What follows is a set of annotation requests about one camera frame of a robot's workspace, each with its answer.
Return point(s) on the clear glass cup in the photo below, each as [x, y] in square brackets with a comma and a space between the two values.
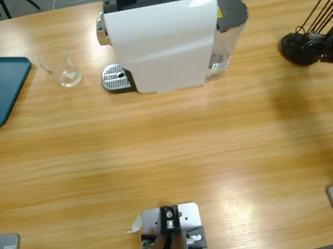
[67, 78]

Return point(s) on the white capsule coffee machine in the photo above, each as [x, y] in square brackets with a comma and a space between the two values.
[160, 44]

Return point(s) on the black capsule holder with rods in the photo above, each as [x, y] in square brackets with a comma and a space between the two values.
[289, 46]

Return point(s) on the clear water tank grey lid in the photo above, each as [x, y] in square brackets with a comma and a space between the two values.
[230, 8]

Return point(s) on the metal drip tray grate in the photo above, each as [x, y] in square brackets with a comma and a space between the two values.
[114, 77]

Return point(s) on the white peeling sticker tab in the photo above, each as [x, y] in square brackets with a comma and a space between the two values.
[136, 224]

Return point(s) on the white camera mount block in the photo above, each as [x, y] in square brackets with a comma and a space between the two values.
[189, 213]

